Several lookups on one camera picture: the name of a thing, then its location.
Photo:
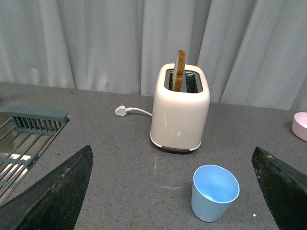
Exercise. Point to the green dish drying rack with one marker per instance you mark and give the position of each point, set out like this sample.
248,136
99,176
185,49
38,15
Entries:
25,134

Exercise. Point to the pink plastic bowl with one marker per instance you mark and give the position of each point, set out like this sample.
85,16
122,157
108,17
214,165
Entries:
299,125

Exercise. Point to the grey curtain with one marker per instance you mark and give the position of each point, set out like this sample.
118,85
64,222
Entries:
253,52

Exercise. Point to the light blue plastic cup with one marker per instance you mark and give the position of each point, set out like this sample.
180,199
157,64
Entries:
214,190

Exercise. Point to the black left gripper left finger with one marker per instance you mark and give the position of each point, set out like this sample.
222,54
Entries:
55,201

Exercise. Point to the toasted bread slice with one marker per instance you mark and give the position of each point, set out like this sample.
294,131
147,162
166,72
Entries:
179,70

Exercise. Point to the cream white toaster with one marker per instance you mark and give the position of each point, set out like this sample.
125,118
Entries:
179,118

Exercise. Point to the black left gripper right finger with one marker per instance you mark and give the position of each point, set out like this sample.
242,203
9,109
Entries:
284,189

